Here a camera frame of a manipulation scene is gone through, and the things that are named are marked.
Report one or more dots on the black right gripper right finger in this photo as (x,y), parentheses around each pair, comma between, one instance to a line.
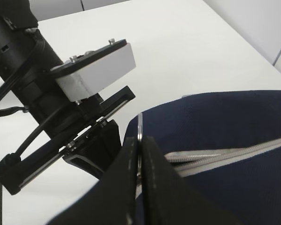
(168,200)

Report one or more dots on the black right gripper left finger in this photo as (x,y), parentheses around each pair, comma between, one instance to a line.
(111,201)

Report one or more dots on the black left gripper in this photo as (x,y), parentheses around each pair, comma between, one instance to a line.
(84,135)

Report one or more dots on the navy and white lunch bag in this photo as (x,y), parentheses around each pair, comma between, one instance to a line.
(226,145)

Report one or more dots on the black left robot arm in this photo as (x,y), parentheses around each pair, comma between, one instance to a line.
(26,58)

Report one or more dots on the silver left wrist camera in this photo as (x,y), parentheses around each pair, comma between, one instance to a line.
(85,75)

